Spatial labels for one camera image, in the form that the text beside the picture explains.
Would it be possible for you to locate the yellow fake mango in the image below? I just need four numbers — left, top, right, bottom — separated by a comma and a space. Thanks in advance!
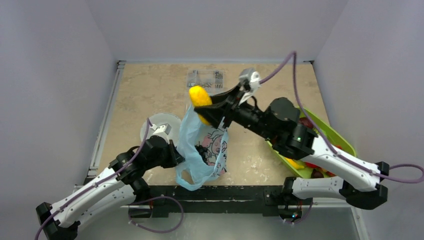
188, 85, 212, 108

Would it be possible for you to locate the blue plastic bag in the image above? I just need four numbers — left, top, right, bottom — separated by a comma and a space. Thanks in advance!
175, 106, 229, 191

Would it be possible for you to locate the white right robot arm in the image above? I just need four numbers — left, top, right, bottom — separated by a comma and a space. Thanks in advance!
188, 86, 389, 210

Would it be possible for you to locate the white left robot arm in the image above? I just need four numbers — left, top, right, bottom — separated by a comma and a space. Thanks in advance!
34, 135, 185, 240

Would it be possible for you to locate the clear plastic screw box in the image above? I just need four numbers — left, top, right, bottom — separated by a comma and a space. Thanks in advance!
186, 69, 224, 90

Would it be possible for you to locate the dark grape bunch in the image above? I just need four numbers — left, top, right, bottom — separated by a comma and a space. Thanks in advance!
195, 145, 209, 165

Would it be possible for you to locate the dark red apple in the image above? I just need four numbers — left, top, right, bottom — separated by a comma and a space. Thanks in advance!
298, 117, 315, 130

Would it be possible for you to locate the yellow banana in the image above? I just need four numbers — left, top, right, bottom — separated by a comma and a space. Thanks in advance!
286, 158, 305, 170

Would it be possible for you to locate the green plastic bowl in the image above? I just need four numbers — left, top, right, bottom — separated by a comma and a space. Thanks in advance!
267, 108, 357, 179

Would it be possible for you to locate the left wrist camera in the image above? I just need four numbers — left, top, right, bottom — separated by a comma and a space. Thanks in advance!
150, 123, 172, 135

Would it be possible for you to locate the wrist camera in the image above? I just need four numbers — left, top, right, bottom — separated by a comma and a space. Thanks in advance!
238, 67, 261, 105
150, 123, 172, 135

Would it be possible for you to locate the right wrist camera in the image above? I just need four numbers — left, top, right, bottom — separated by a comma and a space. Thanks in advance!
238, 67, 261, 105

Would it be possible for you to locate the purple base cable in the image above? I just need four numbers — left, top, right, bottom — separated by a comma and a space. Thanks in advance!
127, 194, 184, 233

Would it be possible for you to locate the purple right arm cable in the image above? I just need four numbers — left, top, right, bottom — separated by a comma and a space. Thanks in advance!
259, 51, 424, 184

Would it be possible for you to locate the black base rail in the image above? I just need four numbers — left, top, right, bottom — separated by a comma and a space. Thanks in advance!
124, 184, 313, 219

